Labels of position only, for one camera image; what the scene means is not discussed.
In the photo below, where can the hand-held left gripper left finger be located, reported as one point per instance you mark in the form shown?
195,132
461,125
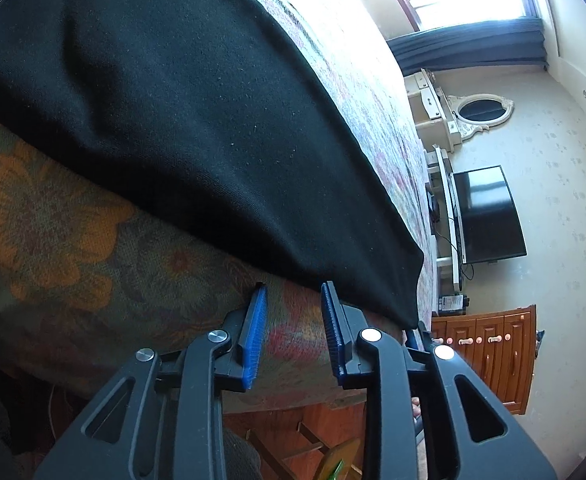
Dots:
253,340

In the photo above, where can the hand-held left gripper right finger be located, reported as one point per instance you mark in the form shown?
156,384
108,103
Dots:
332,335

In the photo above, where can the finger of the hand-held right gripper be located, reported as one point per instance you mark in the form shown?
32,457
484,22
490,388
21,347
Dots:
412,337

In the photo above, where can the black pants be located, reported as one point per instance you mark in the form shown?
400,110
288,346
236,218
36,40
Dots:
173,110

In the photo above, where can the wooden cabinet with knobs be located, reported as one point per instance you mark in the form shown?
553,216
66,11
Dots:
493,360

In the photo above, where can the wooden stool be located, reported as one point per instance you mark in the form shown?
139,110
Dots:
273,452

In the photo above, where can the yellow green round object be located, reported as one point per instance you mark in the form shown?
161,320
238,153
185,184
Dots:
340,462

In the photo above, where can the black device on stand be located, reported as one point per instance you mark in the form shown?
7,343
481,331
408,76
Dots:
432,205

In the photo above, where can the black flat television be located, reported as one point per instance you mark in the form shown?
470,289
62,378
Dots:
488,215

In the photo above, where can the white television stand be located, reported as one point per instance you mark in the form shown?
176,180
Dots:
445,170

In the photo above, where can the floral woven blanket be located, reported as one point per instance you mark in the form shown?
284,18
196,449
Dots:
73,260

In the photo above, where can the white dressing table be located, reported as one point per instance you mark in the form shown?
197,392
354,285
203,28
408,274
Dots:
435,130

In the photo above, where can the dark pleated curtain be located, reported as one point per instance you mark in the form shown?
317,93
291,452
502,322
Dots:
473,42

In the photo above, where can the oval mirror white frame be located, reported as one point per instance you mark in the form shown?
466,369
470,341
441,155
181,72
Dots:
480,110

